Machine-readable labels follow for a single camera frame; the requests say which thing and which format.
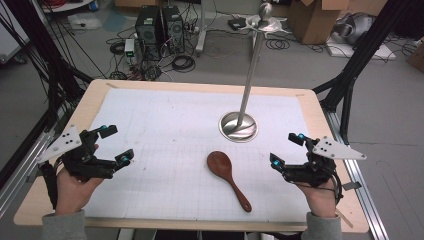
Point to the small cardboard box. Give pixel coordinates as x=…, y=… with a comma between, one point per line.
x=417, y=56

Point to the small black box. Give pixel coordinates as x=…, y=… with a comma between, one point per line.
x=236, y=23

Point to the black computer tower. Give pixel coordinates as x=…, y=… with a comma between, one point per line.
x=149, y=33
x=174, y=30

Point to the person's right hand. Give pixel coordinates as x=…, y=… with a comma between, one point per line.
x=320, y=200

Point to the white round table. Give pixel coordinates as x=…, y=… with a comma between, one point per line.
x=73, y=6

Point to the small silver power box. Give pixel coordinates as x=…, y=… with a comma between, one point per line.
x=129, y=50

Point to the white grid paper mat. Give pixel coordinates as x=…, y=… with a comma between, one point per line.
x=166, y=116

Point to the silver metal hook stand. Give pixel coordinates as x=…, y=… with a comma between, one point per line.
x=238, y=131

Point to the white metal post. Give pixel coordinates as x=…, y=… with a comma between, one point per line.
x=201, y=33

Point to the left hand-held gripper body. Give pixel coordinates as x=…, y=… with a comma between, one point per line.
x=78, y=160

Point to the aluminium rail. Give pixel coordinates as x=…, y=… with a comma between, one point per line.
x=363, y=200
x=20, y=173

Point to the grey white appliance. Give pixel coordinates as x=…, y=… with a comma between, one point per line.
x=355, y=28

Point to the person's left hand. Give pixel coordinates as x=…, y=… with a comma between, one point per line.
x=71, y=193

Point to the brown wooden spoon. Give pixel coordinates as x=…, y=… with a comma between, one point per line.
x=220, y=164

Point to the black metal frame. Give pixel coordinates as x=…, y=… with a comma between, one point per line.
x=363, y=50
x=40, y=50

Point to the white flat board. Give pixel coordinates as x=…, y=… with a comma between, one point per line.
x=380, y=51

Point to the large cardboard box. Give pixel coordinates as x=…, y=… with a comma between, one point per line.
x=313, y=20

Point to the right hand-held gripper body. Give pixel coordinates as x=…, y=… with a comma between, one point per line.
x=316, y=168

